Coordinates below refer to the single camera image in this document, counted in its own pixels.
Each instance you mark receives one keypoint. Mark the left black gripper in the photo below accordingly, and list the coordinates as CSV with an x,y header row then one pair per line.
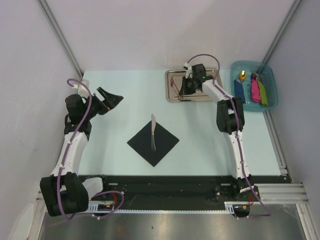
x,y
110,102

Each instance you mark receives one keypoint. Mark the stainless steel tray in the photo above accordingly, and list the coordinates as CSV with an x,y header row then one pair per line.
x,y
173,83

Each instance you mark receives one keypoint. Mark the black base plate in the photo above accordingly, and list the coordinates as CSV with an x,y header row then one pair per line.
x,y
175,193

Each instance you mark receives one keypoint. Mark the iridescent rainbow fork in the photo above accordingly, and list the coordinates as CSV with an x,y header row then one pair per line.
x,y
197,97

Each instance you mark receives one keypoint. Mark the pink rolled napkin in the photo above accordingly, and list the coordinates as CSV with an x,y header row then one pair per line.
x,y
255,93

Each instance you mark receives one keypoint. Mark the black paper napkin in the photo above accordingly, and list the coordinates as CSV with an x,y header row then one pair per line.
x,y
141,143

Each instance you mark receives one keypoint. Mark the yellow utensil in bin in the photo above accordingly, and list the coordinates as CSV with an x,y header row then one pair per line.
x,y
242,76

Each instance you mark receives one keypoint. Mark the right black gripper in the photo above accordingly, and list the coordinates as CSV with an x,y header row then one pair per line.
x,y
185,90

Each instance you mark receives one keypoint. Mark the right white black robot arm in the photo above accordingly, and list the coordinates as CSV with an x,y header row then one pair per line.
x,y
229,119

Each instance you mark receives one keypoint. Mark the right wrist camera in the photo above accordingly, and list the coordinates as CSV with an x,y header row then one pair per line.
x,y
189,72

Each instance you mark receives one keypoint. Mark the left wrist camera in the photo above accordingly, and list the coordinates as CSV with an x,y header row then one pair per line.
x,y
81,89

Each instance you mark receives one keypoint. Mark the green rolled napkin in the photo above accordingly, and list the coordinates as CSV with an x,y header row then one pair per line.
x,y
263,94

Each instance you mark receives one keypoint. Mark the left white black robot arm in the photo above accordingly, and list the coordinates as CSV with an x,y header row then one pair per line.
x,y
64,193

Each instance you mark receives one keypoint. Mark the teal plastic bin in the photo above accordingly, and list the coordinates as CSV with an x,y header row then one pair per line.
x,y
258,71

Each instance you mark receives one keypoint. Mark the blue rolled napkin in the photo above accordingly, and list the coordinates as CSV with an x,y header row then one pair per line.
x,y
239,90

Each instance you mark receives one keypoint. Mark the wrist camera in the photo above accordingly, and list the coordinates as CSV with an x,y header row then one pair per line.
x,y
189,72
81,89

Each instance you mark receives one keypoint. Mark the silver table knife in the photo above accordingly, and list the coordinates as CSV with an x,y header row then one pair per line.
x,y
153,127

